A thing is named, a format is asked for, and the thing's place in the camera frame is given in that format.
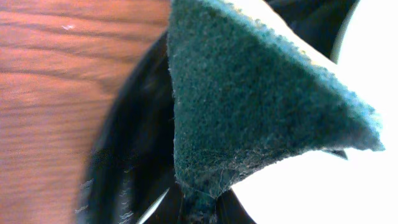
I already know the mint green plate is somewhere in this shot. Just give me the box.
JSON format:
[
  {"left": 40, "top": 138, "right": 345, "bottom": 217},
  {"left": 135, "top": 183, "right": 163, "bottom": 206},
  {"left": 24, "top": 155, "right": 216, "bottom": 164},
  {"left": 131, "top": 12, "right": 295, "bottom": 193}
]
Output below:
[{"left": 231, "top": 1, "right": 397, "bottom": 223}]

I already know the round black tray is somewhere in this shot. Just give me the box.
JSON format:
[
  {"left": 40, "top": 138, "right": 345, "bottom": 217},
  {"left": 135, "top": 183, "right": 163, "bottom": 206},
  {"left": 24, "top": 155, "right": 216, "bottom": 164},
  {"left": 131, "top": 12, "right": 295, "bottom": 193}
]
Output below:
[{"left": 75, "top": 0, "right": 358, "bottom": 224}]

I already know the green scrubbing sponge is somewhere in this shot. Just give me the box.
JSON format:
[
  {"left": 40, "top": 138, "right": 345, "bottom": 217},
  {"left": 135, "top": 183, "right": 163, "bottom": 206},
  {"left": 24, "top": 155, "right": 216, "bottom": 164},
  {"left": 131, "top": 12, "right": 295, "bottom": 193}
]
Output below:
[{"left": 167, "top": 0, "right": 385, "bottom": 223}]

